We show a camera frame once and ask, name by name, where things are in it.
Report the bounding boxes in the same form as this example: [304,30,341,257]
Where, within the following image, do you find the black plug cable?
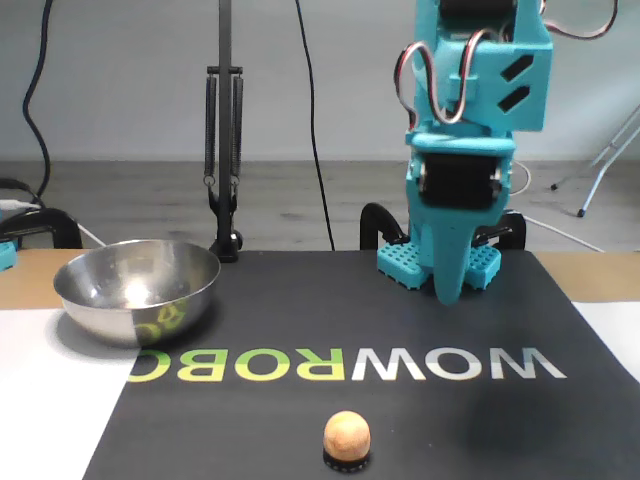
[0,177,41,202]

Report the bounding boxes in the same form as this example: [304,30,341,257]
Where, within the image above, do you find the white metal stand legs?
[549,104,640,219]

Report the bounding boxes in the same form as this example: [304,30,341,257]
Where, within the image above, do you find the metal bowl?
[53,238,222,350]

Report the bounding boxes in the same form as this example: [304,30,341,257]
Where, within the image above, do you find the teal fixed gripper finger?
[429,219,480,307]

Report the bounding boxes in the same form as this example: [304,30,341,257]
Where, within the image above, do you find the white paper sheet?
[0,307,144,480]
[571,299,640,386]

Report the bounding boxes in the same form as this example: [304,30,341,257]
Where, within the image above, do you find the teal gripper body with servo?
[404,130,516,236]

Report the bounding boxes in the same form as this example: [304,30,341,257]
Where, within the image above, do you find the dark blue cable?
[22,0,54,211]

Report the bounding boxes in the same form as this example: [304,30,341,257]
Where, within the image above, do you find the black mat with WOWROBO print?
[82,249,640,480]

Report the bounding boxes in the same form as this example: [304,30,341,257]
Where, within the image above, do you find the wooden ball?
[323,410,373,474]

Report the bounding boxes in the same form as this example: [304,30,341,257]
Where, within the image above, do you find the red white black servo wire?
[397,27,494,126]

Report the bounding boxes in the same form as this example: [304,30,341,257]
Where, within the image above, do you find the black C-clamp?
[474,212,527,251]
[360,202,407,251]
[0,208,84,250]

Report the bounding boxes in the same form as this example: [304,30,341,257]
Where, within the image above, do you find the thin black cable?
[294,0,336,252]

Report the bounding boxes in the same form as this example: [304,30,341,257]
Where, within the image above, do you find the teal printed part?
[0,239,19,273]

